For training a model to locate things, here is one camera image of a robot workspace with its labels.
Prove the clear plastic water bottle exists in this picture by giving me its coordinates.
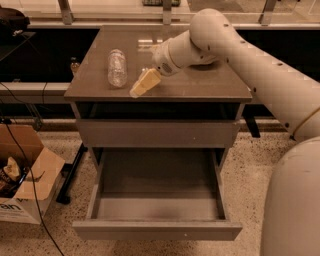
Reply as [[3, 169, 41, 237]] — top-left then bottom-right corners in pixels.
[[107, 49, 127, 88]]

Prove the black bag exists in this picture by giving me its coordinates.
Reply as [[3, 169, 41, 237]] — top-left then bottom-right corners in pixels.
[[0, 7, 30, 39]]

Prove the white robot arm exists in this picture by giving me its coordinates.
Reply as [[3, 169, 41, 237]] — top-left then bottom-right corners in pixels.
[[130, 9, 320, 256]]

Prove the open cardboard box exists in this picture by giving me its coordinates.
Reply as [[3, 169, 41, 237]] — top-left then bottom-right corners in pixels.
[[0, 124, 65, 224]]

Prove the black cable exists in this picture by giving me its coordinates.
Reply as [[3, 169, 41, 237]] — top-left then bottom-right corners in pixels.
[[0, 81, 66, 256]]

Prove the closed grey top drawer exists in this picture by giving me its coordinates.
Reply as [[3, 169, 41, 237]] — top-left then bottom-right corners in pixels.
[[76, 119, 239, 148]]

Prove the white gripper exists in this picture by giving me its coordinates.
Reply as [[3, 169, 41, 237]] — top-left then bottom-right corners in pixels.
[[130, 40, 181, 98]]

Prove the open grey middle drawer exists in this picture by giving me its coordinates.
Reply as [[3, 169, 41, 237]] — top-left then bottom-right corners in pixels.
[[73, 148, 242, 241]]

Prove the black table leg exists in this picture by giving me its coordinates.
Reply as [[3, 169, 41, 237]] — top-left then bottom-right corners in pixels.
[[56, 144, 87, 205]]

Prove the small bottle behind cabinet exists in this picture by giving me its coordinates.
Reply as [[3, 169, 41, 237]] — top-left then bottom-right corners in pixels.
[[70, 57, 80, 75]]

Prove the grey drawer cabinet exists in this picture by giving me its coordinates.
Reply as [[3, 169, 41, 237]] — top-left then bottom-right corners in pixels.
[[63, 25, 253, 242]]

